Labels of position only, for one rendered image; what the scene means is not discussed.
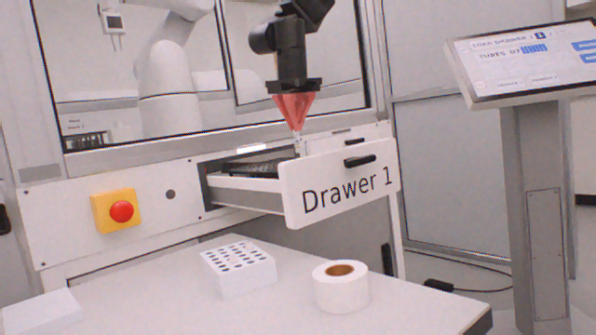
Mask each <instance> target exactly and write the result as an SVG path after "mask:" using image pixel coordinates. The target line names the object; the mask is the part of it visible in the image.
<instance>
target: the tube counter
mask: <svg viewBox="0 0 596 335"><path fill-rule="evenodd" d="M565 48H567V46H566V45H565V43H564V42H563V41H562V40H558V41H551V42H545V43H539V44H532V45H526V46H520V47H507V50H508V52H509V54H510V56H512V57H513V56H520V55H526V54H532V53H538V52H545V51H551V50H558V49H565Z"/></svg>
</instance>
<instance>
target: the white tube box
mask: <svg viewBox="0 0 596 335"><path fill-rule="evenodd" d="M246 242H248V241H247V240H245V241H241V242H238V243H235V244H232V245H228V246H224V247H221V248H216V249H212V250H209V251H204V252H201V253H199V258H200V263H201V269H202V274H203V275H204V276H206V277H207V280H208V281H209V282H210V284H211V285H212V286H213V288H214V289H215V290H216V291H217V293H218V294H219V295H220V296H221V298H222V299H223V300H224V301H226V300H229V299H232V298H234V297H236V296H239V295H242V294H245V293H248V292H252V291H254V290H257V289H259V288H264V287H267V286H270V285H273V284H276V283H277V282H278V276H277V270H276V264H275V258H273V257H272V256H270V255H269V254H267V253H266V252H264V251H263V250H261V249H260V248H258V247H256V246H255V245H253V250H245V247H244V243H246ZM230 254H237V263H233V264H231V263H230V262H229V258H228V256H229V255H230Z"/></svg>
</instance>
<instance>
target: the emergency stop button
mask: <svg viewBox="0 0 596 335"><path fill-rule="evenodd" d="M109 215H110V217H111V219H112V220H113V221H116V222H121V223H122V222H127V221H129V220H130V219H131V218H132V217H133V215H134V207H133V205H131V203H130V202H127V201H118V202H115V203H113V204H112V205H111V207H110V209H109Z"/></svg>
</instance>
